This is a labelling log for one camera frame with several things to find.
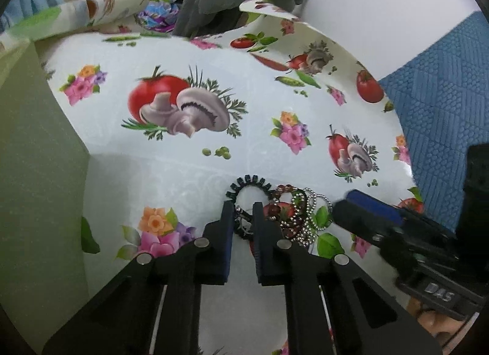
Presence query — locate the purple floral cloth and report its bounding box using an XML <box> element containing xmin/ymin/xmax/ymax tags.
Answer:
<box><xmin>137</xmin><ymin>0</ymin><xmax>181</xmax><ymax>34</ymax></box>

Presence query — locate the red brown bead bracelet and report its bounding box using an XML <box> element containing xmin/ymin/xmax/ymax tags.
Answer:
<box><xmin>263</xmin><ymin>185</ymin><xmax>307</xmax><ymax>242</ymax></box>

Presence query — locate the silver bead bracelet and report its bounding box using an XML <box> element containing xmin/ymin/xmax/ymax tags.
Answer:
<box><xmin>292</xmin><ymin>188</ymin><xmax>334</xmax><ymax>246</ymax></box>

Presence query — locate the small blue chair back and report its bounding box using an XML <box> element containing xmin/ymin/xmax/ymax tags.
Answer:
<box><xmin>377</xmin><ymin>10</ymin><xmax>489</xmax><ymax>234</ymax></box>

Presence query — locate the person's right hand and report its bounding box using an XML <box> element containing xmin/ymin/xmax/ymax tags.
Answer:
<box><xmin>407</xmin><ymin>296</ymin><xmax>480</xmax><ymax>342</ymax></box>

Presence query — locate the black beaded bracelet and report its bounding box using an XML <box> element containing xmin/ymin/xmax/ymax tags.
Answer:
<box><xmin>228</xmin><ymin>175</ymin><xmax>273</xmax><ymax>240</ymax></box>

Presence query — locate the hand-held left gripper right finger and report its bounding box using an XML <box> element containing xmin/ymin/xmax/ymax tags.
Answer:
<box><xmin>252</xmin><ymin>202</ymin><xmax>444</xmax><ymax>355</ymax></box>

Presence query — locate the white cardboard box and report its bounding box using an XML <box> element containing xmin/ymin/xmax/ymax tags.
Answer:
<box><xmin>0</xmin><ymin>38</ymin><xmax>91</xmax><ymax>355</ymax></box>

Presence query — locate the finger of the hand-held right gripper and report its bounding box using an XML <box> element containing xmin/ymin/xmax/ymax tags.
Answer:
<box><xmin>332</xmin><ymin>200</ymin><xmax>406</xmax><ymax>252</ymax></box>
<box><xmin>346</xmin><ymin>189</ymin><xmax>421</xmax><ymax>228</ymax></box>

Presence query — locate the light blue bedsheet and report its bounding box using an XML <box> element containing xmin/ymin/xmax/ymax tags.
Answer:
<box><xmin>0</xmin><ymin>0</ymin><xmax>65</xmax><ymax>33</ymax></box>

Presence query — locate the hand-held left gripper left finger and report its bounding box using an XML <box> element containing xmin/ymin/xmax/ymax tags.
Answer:
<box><xmin>41</xmin><ymin>200</ymin><xmax>234</xmax><ymax>355</ymax></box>

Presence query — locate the vegetable print tablecloth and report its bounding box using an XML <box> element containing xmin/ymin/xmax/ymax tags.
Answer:
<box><xmin>0</xmin><ymin>0</ymin><xmax>425</xmax><ymax>355</ymax></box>

